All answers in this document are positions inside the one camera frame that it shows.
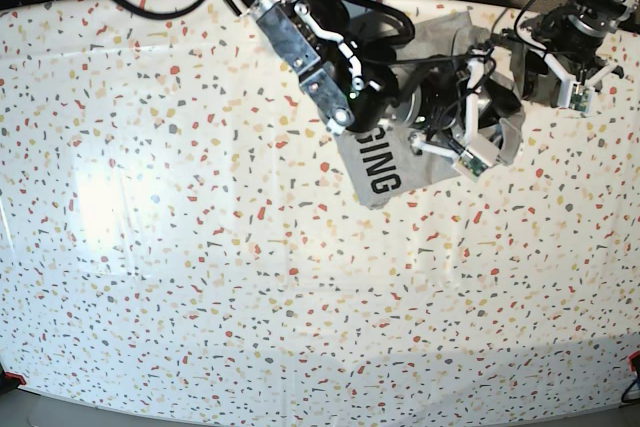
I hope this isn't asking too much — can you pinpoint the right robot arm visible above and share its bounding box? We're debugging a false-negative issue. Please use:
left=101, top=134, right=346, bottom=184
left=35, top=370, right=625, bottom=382
left=225, top=0, right=523, bottom=193

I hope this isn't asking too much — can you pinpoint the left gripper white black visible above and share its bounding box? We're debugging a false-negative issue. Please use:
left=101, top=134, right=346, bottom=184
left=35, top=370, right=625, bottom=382
left=504, top=6, right=625, bottom=115

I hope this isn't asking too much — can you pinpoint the red clamp right corner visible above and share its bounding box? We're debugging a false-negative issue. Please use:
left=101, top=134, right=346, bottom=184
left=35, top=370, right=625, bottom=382
left=627, top=351, right=640, bottom=377

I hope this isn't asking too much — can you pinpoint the grey T-shirt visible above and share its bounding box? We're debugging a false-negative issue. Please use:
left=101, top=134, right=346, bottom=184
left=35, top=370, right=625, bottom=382
left=337, top=12, right=522, bottom=208

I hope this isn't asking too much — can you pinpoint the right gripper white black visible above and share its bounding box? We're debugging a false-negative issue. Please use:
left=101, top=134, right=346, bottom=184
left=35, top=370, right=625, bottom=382
left=390, top=44, right=523, bottom=182

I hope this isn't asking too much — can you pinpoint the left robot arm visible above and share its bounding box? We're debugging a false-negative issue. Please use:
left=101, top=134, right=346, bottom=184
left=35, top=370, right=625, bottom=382
left=504, top=0, right=639, bottom=114

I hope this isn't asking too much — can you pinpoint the red clamp left corner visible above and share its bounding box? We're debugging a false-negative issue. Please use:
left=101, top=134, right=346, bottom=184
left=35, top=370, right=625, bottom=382
left=0, top=372, right=26, bottom=395

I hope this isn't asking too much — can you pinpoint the red clamp corner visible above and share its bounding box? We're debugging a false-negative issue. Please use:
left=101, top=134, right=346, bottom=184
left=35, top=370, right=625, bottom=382
left=0, top=372, right=26, bottom=395
left=627, top=351, right=640, bottom=377

